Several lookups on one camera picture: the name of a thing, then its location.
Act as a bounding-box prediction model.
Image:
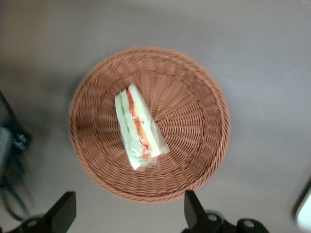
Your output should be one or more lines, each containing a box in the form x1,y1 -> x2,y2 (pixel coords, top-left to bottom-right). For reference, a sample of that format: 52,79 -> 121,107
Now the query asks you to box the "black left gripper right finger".
181,190 -> 270,233

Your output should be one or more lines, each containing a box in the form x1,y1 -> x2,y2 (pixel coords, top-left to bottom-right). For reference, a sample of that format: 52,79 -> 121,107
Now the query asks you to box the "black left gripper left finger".
7,191 -> 77,233

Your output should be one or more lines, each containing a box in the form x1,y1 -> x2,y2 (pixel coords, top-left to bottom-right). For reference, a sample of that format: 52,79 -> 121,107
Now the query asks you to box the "triangle sandwich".
114,83 -> 170,172

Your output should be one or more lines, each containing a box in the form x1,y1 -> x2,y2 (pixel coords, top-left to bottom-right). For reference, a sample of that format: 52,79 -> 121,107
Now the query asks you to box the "round brown wicker basket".
69,47 -> 231,203

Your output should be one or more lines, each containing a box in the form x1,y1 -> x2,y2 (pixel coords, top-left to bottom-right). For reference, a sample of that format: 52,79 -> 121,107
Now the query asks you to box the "cream plastic tray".
294,188 -> 311,233

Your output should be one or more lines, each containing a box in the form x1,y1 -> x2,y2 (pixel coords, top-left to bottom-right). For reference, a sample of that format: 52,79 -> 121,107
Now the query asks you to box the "black machine power cable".
0,90 -> 31,221

